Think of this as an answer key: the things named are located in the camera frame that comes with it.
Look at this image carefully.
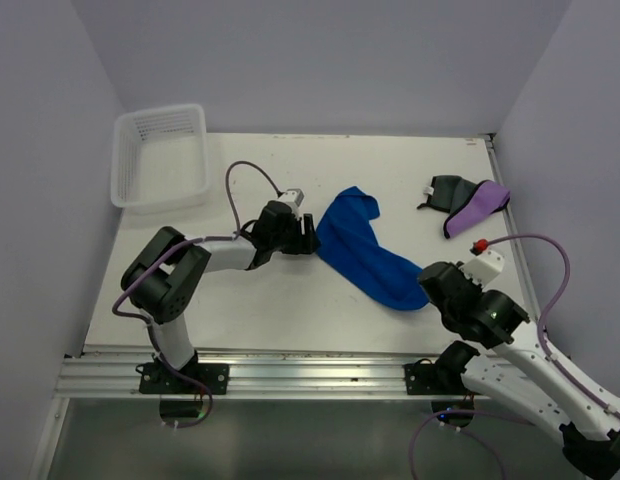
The blue towel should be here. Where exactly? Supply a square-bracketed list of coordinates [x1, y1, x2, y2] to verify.
[316, 186, 429, 311]

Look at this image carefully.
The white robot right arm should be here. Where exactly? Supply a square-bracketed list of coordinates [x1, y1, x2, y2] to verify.
[418, 251, 620, 479]

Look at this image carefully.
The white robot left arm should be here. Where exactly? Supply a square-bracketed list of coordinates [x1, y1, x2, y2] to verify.
[112, 200, 320, 393]

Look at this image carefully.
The grey towel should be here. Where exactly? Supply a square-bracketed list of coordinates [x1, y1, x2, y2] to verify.
[417, 175, 476, 214]

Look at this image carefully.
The purple towel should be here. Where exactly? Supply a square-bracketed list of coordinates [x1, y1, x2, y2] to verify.
[443, 180, 510, 239]

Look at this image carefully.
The white plastic basket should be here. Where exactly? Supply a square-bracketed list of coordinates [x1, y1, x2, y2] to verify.
[110, 104, 211, 214]

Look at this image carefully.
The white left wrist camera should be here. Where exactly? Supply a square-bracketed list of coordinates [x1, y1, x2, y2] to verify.
[278, 188, 304, 207]

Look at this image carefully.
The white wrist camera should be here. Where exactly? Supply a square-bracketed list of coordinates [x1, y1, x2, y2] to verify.
[278, 188, 304, 207]
[460, 239, 505, 286]

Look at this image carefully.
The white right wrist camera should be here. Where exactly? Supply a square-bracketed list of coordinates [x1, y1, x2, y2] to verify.
[460, 239, 505, 286]

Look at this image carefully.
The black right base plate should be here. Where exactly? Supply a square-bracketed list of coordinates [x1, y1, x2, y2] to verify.
[403, 359, 459, 396]

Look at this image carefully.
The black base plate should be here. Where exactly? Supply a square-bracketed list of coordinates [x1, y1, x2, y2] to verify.
[403, 359, 459, 396]
[135, 361, 230, 395]

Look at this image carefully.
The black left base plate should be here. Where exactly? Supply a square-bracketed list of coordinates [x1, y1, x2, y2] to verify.
[135, 361, 230, 395]

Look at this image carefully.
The aluminium mounting rail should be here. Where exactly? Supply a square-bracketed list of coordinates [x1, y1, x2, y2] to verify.
[54, 349, 576, 401]

